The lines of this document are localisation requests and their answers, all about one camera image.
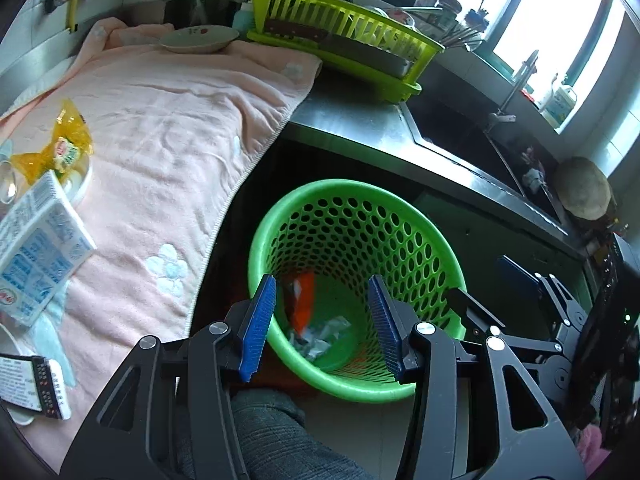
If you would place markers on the person's grey trouser leg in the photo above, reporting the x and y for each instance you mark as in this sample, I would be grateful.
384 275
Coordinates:
280 435

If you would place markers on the metal wall valve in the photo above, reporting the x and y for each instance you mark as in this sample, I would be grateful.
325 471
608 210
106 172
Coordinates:
57 0

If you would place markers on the clear plastic dish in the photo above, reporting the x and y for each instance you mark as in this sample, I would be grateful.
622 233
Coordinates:
80 182

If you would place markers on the orange and clear trash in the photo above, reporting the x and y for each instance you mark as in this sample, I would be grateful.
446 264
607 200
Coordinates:
320 337

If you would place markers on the white detergent bottle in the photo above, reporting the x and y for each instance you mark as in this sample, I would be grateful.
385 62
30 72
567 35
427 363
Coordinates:
557 105

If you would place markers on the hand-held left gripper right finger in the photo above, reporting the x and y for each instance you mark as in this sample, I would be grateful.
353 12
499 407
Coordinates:
385 330

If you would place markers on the teal bottle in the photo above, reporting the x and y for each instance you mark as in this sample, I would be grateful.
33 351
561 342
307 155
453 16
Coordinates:
243 17

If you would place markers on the white blue printed carton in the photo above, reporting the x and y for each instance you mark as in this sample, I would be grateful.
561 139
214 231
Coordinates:
40 240

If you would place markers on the pink printed towel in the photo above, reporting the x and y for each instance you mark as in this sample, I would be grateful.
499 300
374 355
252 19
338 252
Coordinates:
165 160

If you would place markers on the orange snack wrapper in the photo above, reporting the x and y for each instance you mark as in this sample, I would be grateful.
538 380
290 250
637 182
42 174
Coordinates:
302 305

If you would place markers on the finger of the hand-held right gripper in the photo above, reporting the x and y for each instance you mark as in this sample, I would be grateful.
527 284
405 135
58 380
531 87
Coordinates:
472 310
520 272

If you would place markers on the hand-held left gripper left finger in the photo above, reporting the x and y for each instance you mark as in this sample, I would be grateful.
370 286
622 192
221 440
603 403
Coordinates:
257 325

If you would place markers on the stainless steel sink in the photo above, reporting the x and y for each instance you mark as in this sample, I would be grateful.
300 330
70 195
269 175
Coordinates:
450 130

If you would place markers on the round wooden chopping block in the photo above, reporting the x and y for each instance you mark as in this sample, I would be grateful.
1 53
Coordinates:
585 187

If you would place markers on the green perforated plastic basket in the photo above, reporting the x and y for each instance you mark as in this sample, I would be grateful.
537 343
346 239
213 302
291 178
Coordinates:
350 360

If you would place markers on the white plate with flower print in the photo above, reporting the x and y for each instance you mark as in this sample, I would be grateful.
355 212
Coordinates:
200 40

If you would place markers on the lime green dish rack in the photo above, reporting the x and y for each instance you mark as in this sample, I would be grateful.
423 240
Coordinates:
350 20

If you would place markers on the yellow snack packet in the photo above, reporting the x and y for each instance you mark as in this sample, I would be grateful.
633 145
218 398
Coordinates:
65 152

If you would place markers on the black white printed box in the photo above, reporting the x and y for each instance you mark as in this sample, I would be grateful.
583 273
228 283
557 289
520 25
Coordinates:
25 382

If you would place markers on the pink cloth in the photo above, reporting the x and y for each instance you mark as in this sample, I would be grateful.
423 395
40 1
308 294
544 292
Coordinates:
592 445

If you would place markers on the steel sink faucet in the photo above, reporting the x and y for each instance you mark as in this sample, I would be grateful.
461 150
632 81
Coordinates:
520 77

